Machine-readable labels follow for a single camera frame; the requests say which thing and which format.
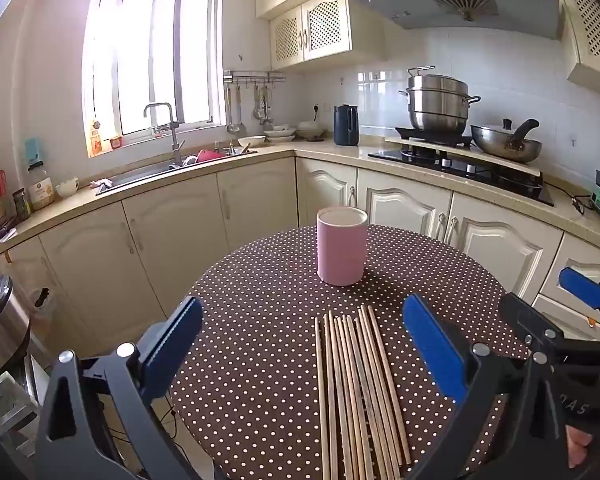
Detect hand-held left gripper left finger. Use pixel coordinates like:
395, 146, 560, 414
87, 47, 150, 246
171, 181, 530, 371
32, 296, 216, 480

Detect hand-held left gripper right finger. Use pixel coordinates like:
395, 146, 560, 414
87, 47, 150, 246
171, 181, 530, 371
402, 293, 570, 480

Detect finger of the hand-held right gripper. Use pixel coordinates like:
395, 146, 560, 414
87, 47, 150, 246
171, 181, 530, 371
499, 292, 600, 365
557, 267, 600, 343

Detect bundle of wooden chopsticks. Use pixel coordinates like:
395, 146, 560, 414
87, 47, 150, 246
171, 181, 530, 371
314, 303, 412, 480

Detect pink cylindrical chopstick holder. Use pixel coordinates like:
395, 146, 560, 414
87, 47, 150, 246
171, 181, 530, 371
316, 206, 369, 287

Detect hanging kitchen utensils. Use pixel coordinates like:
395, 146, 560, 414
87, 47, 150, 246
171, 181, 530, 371
252, 85, 276, 126

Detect person's right hand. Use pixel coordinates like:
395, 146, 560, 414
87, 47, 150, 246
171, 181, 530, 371
564, 426, 595, 468

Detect brown polka dot tablecloth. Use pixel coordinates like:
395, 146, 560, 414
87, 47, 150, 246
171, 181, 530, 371
167, 224, 531, 480

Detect cream base kitchen cabinets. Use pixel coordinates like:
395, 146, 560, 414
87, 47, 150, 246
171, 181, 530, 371
0, 155, 600, 361

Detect black gas stove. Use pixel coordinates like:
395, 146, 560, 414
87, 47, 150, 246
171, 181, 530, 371
367, 126, 556, 207

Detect steel wok with lid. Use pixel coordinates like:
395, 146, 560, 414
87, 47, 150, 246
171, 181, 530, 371
470, 118, 542, 163

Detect silver rice cooker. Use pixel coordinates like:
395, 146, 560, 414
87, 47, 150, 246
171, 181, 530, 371
0, 274, 32, 386

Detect steel kitchen sink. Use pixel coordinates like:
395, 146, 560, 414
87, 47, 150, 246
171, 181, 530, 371
96, 147, 258, 196

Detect wooden board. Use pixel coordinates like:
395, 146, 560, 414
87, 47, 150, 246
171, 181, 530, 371
384, 135, 543, 177

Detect clear jar with label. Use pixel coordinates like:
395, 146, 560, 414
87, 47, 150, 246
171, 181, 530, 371
27, 161, 56, 210

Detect black induction cooker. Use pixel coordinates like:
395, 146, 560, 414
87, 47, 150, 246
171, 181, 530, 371
395, 126, 473, 148

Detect small dark bottle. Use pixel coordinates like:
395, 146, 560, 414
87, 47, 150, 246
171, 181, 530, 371
12, 188, 31, 221

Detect steel kitchen faucet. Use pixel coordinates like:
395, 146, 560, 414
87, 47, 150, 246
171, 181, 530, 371
143, 102, 186, 167

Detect orange bottle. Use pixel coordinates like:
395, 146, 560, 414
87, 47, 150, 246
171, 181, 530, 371
89, 119, 105, 157

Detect stainless steel steamer pot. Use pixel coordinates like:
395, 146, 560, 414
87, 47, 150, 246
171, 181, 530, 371
399, 66, 481, 133

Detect hanging steel ladle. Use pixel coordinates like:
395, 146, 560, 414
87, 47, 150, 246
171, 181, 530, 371
225, 85, 243, 134

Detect dark blue kettle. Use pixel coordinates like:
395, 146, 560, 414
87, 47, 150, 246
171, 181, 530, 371
333, 104, 361, 147

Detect white deep bowl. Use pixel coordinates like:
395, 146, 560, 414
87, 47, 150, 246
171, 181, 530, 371
296, 121, 326, 141

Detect cream lattice corner cabinet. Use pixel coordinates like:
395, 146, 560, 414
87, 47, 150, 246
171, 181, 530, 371
550, 0, 600, 98

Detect white framed window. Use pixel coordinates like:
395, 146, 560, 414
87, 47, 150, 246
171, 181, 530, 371
82, 0, 226, 158

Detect grey range hood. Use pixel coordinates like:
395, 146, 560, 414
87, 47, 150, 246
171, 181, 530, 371
348, 0, 563, 41

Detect black power cable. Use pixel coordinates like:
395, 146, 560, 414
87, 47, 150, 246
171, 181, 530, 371
545, 182, 598, 216

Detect steel wall utensil rack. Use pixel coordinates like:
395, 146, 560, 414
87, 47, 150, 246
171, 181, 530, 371
223, 70, 286, 86

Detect cream lattice wall cabinet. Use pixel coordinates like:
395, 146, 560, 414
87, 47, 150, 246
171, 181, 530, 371
269, 0, 353, 72

